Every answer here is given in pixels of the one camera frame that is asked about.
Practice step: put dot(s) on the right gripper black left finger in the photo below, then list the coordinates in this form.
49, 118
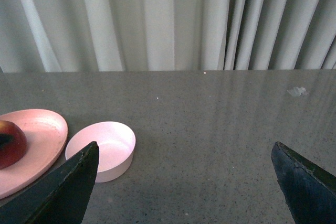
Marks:
60, 197

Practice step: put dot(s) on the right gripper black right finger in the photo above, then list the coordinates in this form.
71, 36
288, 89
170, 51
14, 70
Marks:
309, 190

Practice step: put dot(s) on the red apple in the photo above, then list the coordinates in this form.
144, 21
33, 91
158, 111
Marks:
13, 144

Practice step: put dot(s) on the pink plastic plate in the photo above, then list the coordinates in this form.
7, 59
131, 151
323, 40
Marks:
46, 132

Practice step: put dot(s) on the light pink bowl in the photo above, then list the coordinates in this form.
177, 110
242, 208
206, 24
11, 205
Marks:
116, 143

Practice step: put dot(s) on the small white paper scrap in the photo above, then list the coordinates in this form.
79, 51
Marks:
297, 91

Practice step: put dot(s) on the white pleated curtain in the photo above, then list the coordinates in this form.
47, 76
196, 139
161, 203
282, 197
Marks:
138, 35

